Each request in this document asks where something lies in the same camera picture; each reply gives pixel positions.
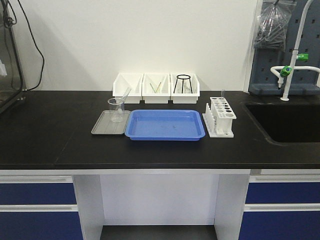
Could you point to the clear glass test tube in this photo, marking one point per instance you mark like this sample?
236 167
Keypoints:
126 93

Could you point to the white test tube rack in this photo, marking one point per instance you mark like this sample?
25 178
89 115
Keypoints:
218 118

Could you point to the clear test tube in rack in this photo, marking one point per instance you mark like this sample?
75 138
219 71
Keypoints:
222 95

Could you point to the grey pegboard drying rack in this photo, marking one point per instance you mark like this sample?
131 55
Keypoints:
304 82

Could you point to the blue plastic tray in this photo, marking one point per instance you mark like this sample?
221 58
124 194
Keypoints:
164 125

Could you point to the white storage bin middle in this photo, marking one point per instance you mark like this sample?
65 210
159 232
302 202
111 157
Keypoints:
163 96

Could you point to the white storage bin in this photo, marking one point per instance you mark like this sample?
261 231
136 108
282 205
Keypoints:
163 96
124 81
180 98

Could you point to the yellow green plastic sticks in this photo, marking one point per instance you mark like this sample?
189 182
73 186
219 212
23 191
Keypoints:
155 88

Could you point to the white storage bin right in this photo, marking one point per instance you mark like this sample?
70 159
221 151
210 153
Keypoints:
180 98

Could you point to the clear glassware in bin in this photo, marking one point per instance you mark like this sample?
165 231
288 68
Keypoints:
186 88

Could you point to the clear glass beaker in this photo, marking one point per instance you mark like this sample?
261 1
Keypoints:
115 117

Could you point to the white storage bin left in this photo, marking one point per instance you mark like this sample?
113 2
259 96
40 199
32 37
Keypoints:
124 81

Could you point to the grey plastic tray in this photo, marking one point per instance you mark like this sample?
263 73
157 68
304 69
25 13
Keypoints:
105 126

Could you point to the black lab sink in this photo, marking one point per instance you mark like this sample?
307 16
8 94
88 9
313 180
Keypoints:
285 124

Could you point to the white lab faucet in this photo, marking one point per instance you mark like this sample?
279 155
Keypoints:
287 71

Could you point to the blue drawer upper right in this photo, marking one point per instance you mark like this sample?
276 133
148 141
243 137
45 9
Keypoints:
283 193

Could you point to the blue drawer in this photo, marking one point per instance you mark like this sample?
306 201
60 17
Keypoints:
280 225
283 193
40 226
37 194

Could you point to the glass fume cabinet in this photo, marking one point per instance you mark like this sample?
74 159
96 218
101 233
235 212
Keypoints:
11 77

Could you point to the plastic bag of tubes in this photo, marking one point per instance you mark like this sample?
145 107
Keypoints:
273 24

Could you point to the blue drawer lower left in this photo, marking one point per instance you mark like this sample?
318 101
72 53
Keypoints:
40 226

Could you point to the blue drawer lower right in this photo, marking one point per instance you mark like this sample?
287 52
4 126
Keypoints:
280 225

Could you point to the blue drawer upper left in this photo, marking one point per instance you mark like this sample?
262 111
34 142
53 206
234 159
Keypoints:
37 194

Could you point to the black wire tripod stand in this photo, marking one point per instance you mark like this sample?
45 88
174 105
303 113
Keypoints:
182 78

